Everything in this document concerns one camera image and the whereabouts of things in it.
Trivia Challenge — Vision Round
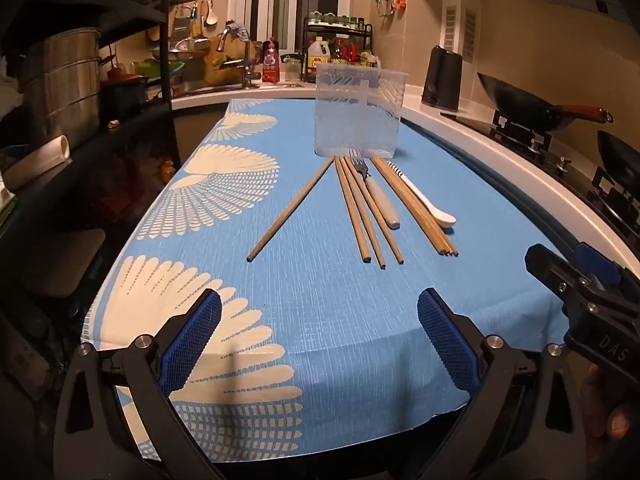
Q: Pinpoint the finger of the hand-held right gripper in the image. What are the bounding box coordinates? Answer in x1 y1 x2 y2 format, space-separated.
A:
575 242 640 306
525 243 601 318

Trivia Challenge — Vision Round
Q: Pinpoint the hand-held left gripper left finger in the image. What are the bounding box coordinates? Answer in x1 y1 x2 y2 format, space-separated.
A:
52 287 228 480

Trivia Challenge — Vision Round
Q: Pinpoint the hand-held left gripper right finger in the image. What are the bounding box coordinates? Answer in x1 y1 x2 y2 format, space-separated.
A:
415 287 588 480

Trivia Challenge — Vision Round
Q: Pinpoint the white spoon with striped handle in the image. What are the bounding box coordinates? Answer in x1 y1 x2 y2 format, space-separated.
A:
386 160 457 228

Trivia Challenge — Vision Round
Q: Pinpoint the white-handled metal fork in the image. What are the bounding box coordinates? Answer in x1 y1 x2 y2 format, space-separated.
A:
350 149 402 231

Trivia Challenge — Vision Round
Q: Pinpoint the clear plastic utensil holder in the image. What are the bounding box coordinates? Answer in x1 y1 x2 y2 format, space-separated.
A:
314 62 410 158

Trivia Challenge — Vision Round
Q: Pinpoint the person's right hand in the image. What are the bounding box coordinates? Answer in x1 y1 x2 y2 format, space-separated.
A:
582 365 640 466

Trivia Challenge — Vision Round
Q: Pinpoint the black gas stove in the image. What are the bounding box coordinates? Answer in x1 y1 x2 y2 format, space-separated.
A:
440 110 640 246

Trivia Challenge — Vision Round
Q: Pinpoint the blue tablecloth with white print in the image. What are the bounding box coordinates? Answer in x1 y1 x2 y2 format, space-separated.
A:
80 97 571 463

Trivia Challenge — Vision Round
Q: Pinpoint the black electric kettle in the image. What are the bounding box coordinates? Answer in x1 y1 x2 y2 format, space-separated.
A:
421 45 463 112

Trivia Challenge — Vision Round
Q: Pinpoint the white paper roll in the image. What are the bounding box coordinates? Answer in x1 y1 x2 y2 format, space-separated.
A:
2 136 71 191

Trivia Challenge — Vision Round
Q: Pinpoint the black pot with orange lid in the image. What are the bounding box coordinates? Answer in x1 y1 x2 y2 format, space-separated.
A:
102 74 150 116

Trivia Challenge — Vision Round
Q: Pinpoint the yellow cutting board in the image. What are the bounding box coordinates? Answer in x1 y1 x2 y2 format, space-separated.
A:
205 35 251 86

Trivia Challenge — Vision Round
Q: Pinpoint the green bowl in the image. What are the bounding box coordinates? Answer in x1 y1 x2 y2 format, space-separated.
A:
132 57 186 76

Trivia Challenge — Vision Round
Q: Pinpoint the steel stock pot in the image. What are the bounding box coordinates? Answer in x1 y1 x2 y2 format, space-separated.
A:
20 27 103 153

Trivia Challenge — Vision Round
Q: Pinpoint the metal sink faucet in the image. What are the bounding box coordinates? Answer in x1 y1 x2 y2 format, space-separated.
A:
217 25 261 90

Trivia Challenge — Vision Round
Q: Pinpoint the red dish soap bottle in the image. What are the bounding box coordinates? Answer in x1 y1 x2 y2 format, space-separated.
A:
262 37 281 84

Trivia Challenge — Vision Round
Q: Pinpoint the steel colander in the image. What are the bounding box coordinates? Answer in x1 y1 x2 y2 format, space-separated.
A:
152 37 211 61

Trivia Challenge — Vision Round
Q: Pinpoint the black shelf rack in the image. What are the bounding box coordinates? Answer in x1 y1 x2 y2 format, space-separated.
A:
0 0 183 311

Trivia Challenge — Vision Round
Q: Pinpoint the yellow cooking oil bottle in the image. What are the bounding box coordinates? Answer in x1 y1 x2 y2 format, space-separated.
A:
306 42 331 81

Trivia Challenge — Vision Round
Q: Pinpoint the black spice rack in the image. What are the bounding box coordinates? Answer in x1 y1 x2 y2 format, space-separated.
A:
301 16 376 68

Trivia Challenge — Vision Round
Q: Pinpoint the metal grater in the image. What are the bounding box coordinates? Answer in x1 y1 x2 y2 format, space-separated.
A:
172 6 193 38

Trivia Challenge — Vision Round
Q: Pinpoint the row of spice jars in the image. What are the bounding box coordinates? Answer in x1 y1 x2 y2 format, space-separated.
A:
307 10 366 28

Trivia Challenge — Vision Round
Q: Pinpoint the black wok with red handle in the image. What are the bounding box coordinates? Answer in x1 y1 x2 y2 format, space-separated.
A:
476 72 615 133

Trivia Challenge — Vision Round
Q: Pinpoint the white wall vent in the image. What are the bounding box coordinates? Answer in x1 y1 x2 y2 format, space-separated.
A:
462 7 478 58
444 5 458 53

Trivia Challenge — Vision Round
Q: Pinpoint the white window frame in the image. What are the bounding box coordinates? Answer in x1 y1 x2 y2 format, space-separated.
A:
245 0 351 56

